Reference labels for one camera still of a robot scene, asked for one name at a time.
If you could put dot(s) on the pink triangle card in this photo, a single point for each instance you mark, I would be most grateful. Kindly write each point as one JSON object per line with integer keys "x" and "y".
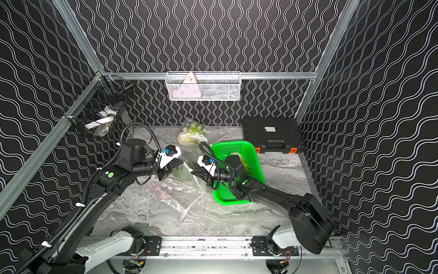
{"x": 189, "y": 89}

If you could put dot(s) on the black wire wall basket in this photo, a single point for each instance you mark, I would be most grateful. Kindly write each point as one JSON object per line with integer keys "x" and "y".
{"x": 112, "y": 91}

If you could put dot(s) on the black tool case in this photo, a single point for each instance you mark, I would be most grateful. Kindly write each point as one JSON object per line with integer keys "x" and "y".
{"x": 280, "y": 134}

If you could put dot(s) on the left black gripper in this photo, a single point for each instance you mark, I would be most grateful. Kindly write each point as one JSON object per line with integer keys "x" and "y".
{"x": 163, "y": 170}

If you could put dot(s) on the white items in black basket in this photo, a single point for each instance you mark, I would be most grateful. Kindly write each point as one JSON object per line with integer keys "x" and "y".
{"x": 101, "y": 126}

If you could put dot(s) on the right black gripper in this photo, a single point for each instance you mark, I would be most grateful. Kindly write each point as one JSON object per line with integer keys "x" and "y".
{"x": 200, "y": 172}

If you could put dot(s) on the white wire wall basket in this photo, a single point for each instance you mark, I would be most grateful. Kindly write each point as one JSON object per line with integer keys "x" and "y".
{"x": 214, "y": 85}

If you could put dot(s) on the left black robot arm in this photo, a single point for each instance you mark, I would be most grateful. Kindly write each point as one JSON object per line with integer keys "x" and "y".
{"x": 57, "y": 254}

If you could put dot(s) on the zip-top bag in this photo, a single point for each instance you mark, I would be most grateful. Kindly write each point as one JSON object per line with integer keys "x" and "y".
{"x": 186, "y": 198}

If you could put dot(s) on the bagged chinese cabbage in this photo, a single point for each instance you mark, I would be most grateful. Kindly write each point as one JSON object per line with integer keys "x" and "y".
{"x": 193, "y": 132}
{"x": 183, "y": 173}

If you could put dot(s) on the green plastic basket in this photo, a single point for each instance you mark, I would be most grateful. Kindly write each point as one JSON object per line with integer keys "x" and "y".
{"x": 222, "y": 150}

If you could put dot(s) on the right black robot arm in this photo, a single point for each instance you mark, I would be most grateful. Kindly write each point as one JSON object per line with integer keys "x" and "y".
{"x": 311, "y": 226}

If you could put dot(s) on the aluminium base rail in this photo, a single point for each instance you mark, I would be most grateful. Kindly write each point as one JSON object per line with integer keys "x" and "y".
{"x": 201, "y": 248}

